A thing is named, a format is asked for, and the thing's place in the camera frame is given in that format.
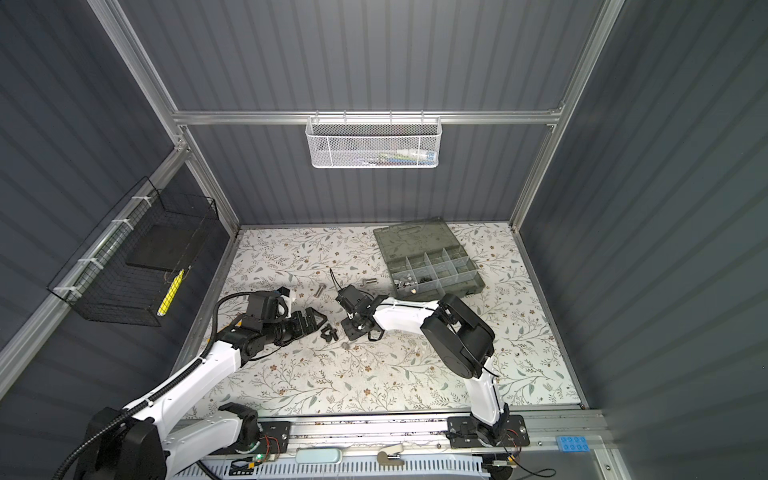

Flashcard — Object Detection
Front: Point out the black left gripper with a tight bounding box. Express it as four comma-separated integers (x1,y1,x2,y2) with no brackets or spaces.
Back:
263,305,326,346

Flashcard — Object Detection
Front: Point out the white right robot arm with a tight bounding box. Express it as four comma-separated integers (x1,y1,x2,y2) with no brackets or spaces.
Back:
336,285,509,432

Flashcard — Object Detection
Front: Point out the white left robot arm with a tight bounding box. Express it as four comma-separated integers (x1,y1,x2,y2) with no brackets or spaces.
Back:
54,288,328,479

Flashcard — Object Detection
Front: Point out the black bolts cluster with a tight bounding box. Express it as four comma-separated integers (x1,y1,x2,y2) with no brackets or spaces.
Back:
320,324,339,343

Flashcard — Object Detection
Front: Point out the clear green organizer box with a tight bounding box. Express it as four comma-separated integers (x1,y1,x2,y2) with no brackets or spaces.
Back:
374,217,485,301

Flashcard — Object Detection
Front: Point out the yellow marker in basket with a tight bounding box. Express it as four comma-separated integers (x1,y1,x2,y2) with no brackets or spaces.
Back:
156,269,186,317

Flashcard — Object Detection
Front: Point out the blue lego-like block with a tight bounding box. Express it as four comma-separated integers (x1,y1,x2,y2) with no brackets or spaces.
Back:
556,436,590,453

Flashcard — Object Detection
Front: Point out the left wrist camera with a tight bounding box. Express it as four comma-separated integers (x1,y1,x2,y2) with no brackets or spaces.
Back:
275,287,295,317

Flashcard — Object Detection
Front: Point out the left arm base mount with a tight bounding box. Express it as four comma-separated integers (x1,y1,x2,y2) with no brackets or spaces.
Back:
213,421,293,455

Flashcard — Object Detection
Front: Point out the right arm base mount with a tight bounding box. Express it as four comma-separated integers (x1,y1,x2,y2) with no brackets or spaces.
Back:
446,414,530,449

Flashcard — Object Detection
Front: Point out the white wire mesh basket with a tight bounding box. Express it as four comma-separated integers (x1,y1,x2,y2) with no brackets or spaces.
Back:
305,115,443,169

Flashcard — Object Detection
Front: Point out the black wire wall basket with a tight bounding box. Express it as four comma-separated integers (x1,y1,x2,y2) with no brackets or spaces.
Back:
48,181,219,327

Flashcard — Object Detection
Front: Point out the black corrugated cable hose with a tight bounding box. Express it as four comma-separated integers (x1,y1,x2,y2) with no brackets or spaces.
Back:
50,290,265,480

